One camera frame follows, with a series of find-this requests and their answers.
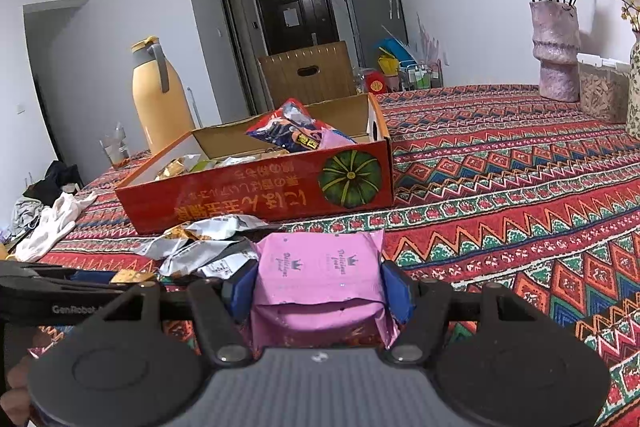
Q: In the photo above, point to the person's left hand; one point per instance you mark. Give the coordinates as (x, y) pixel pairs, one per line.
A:
(17, 387)

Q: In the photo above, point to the grey crumpled cloth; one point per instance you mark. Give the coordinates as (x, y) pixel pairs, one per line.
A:
(25, 217)

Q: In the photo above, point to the yellow bag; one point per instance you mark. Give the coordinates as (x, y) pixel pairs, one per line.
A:
(388, 67)

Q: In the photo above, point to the grey interior door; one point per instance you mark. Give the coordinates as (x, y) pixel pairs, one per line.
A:
(232, 47)

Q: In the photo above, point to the floral slim vase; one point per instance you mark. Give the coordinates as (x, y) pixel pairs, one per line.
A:
(635, 87)

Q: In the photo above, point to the pink feathery decoration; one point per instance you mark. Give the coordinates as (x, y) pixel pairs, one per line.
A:
(429, 43)

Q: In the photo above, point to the white cloth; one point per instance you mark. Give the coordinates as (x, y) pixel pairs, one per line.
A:
(50, 227)

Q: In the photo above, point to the brown cardboard box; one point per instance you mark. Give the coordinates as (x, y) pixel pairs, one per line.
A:
(285, 79)

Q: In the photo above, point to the red gift box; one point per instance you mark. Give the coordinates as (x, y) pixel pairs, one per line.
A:
(375, 83)

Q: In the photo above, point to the pink textured vase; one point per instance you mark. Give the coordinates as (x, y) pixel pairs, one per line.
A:
(556, 52)

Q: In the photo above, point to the dark clothes pile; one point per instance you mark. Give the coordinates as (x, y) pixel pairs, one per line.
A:
(52, 182)

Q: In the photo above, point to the red cartoon snack packet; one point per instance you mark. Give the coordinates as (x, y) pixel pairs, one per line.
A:
(285, 127)

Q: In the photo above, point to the paper notice on door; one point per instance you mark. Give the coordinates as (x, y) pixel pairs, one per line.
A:
(291, 17)

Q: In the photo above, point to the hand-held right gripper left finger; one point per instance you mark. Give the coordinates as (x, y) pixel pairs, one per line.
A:
(243, 294)

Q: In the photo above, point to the grey refrigerator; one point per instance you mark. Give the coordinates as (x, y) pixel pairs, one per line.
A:
(370, 22)

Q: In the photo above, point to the clear food storage container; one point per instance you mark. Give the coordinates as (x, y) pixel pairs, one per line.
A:
(602, 89)

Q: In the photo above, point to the pink snack packet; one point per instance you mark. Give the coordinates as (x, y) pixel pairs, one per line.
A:
(320, 277)
(336, 140)

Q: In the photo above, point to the clear drinking glass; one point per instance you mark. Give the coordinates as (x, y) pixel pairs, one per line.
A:
(116, 152)

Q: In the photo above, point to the yellow thermos jug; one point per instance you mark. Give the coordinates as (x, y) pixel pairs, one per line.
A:
(160, 107)

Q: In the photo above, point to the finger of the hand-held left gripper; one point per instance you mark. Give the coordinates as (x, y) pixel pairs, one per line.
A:
(30, 269)

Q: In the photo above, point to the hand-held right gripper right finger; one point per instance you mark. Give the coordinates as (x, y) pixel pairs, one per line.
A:
(398, 292)

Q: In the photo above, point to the orange cardboard box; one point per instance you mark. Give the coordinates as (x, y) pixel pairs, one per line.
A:
(250, 202)

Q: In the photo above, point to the gold red snack packet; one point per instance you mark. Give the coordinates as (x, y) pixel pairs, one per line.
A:
(172, 168)

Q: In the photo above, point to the green snack packet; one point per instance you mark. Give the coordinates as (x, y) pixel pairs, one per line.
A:
(204, 166)

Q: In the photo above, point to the blue plastic dustpan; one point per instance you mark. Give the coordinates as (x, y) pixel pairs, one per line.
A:
(394, 47)

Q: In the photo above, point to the pile of white cracker packets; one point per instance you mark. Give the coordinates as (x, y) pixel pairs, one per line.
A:
(200, 257)

